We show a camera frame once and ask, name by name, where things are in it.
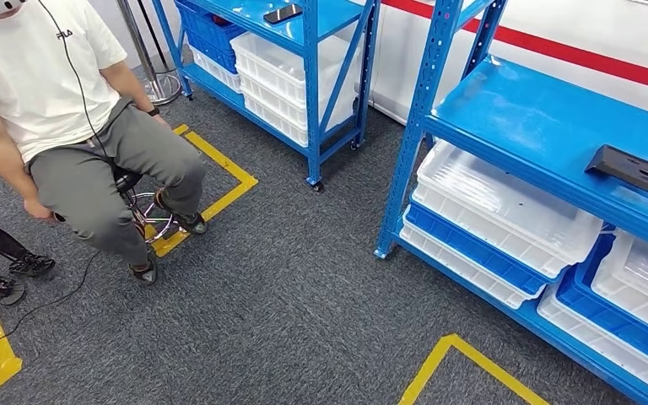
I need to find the person's right hand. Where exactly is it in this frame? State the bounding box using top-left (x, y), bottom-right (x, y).
top-left (24, 197), bottom-right (57, 224)

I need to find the black plastic plate bracket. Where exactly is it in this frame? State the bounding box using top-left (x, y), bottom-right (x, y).
top-left (585, 143), bottom-right (648, 208)

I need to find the person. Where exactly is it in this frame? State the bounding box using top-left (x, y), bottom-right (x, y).
top-left (0, 0), bottom-right (208, 286)

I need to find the black smartphone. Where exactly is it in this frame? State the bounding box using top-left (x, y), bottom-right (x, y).
top-left (262, 3), bottom-right (305, 25)

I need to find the blue mesh basket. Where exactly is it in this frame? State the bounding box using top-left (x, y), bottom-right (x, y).
top-left (174, 0), bottom-right (248, 75)

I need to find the white car with red stripe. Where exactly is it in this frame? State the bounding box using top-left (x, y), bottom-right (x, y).
top-left (323, 0), bottom-right (648, 127)

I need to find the black headset cable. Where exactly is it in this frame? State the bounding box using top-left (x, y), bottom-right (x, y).
top-left (0, 0), bottom-right (116, 370)

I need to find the white plastic crate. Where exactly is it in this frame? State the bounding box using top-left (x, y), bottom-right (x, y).
top-left (237, 69), bottom-right (359, 124)
top-left (229, 30), bottom-right (361, 96)
top-left (590, 229), bottom-right (648, 345)
top-left (188, 43), bottom-right (243, 95)
top-left (242, 92), bottom-right (359, 149)
top-left (536, 282), bottom-right (648, 405)
top-left (399, 220), bottom-right (543, 311)
top-left (411, 139), bottom-right (605, 279)

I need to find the blue metal shelf rack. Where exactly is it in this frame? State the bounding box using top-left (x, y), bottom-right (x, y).
top-left (150, 0), bottom-right (382, 193)
top-left (373, 0), bottom-right (648, 405)

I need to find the chrome stool with black seat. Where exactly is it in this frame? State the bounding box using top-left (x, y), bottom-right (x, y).
top-left (111, 165), bottom-right (184, 246)

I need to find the chrome barrier post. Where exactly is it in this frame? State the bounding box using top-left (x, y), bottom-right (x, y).
top-left (116, 0), bottom-right (184, 107)

